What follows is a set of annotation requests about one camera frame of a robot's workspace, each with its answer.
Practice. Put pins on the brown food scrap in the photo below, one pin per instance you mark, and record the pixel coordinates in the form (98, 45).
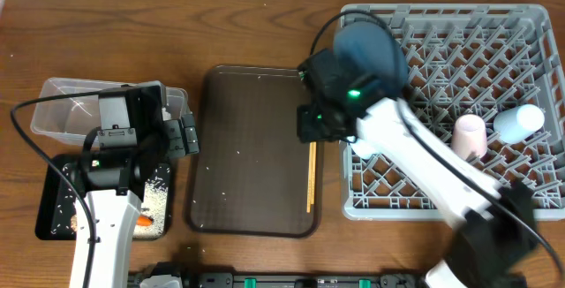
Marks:
(74, 223)

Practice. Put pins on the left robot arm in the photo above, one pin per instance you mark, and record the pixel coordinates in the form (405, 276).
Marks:
(117, 159)

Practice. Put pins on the grey dishwasher rack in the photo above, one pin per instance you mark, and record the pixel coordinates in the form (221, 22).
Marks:
(484, 59)

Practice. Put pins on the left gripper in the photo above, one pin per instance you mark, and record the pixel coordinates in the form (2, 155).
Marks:
(183, 146)

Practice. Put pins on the brown serving tray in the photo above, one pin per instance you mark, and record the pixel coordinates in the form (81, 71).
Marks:
(250, 176)

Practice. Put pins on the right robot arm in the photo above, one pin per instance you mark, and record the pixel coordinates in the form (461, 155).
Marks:
(494, 226)

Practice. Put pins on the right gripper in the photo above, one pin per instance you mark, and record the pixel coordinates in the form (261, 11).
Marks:
(306, 132)

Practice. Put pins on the white rice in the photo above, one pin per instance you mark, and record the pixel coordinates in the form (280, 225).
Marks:
(154, 204)

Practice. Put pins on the orange carrot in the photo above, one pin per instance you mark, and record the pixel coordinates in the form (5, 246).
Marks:
(144, 221)

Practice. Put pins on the wooden chopstick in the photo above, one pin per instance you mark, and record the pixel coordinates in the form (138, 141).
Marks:
(308, 210)
(312, 172)

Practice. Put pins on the pink cup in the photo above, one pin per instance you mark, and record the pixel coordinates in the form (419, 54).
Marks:
(469, 137)

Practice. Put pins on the clear plastic bin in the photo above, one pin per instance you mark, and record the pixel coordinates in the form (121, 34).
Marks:
(68, 120)

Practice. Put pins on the black waste tray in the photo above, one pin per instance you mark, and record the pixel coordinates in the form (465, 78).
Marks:
(53, 199)

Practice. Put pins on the light blue cup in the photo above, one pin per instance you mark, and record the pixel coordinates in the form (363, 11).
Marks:
(517, 124)

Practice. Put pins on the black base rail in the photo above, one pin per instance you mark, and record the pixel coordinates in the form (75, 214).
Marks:
(227, 280)

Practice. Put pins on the dark blue plate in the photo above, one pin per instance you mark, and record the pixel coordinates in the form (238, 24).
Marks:
(374, 61)

